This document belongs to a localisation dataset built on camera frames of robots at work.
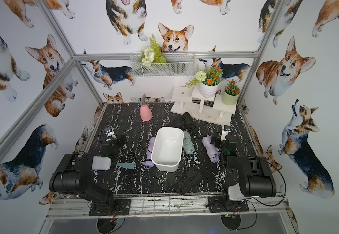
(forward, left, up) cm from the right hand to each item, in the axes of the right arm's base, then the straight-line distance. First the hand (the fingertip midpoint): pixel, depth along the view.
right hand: (219, 132), depth 93 cm
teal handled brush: (-18, +57, -7) cm, 60 cm away
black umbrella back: (+12, +20, -4) cm, 24 cm away
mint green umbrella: (-8, +20, -2) cm, 22 cm away
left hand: (0, +67, +2) cm, 67 cm away
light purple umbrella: (-18, +44, -6) cm, 47 cm away
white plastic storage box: (-7, +33, -8) cm, 35 cm away
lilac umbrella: (-12, +5, -4) cm, 14 cm away
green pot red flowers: (+17, -7, +17) cm, 26 cm away
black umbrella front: (-31, +24, -4) cm, 39 cm away
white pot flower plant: (+18, +7, +28) cm, 34 cm away
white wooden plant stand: (+14, +2, +5) cm, 15 cm away
